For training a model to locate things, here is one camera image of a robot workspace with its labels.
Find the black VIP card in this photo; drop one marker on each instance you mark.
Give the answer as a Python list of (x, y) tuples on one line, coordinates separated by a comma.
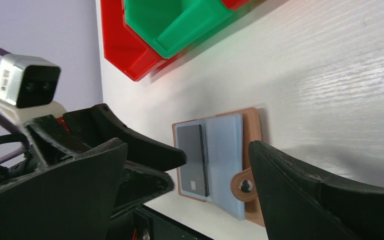
[(193, 175)]

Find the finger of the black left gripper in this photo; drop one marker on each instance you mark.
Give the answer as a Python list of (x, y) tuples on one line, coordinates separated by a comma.
[(139, 184)]

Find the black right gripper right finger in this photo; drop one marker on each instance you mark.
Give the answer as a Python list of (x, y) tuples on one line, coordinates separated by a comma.
[(300, 201)]

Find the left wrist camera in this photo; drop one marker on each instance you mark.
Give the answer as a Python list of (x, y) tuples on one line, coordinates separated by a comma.
[(27, 88)]

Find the red bin with gold cards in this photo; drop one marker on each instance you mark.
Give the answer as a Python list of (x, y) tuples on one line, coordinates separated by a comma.
[(234, 5)]

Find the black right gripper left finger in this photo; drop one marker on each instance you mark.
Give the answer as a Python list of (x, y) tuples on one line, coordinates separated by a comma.
[(72, 200)]

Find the green plastic bin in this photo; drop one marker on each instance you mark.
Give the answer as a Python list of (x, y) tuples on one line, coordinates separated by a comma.
[(169, 26)]

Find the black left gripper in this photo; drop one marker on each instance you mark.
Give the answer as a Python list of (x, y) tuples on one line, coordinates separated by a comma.
[(48, 141)]

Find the red bin with black card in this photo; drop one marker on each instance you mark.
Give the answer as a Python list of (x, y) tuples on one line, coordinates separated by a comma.
[(123, 47)]

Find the tan leather card holder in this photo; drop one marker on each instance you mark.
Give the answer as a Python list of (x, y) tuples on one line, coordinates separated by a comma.
[(230, 180)]

